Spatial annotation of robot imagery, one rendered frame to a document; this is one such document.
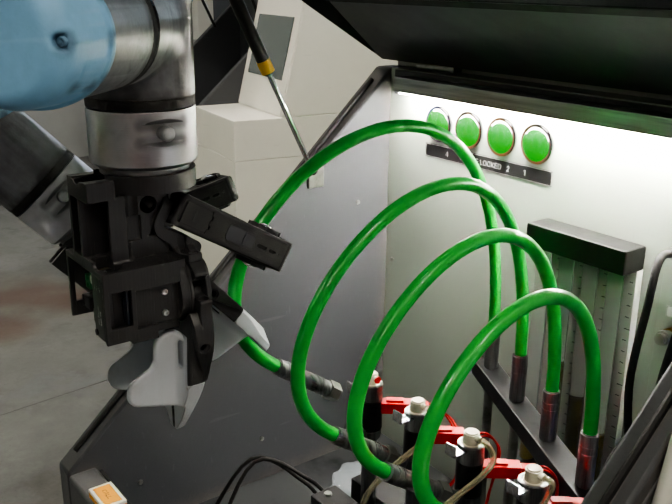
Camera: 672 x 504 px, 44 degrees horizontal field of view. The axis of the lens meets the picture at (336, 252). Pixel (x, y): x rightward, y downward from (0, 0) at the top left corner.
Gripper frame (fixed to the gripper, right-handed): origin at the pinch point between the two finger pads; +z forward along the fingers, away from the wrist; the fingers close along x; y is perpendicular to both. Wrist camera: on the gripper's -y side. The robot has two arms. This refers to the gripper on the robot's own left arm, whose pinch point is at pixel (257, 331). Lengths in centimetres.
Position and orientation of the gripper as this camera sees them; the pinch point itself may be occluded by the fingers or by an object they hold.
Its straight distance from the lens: 84.4
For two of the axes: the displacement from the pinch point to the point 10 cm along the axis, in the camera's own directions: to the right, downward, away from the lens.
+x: 4.0, 0.7, -9.2
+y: -6.1, 7.7, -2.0
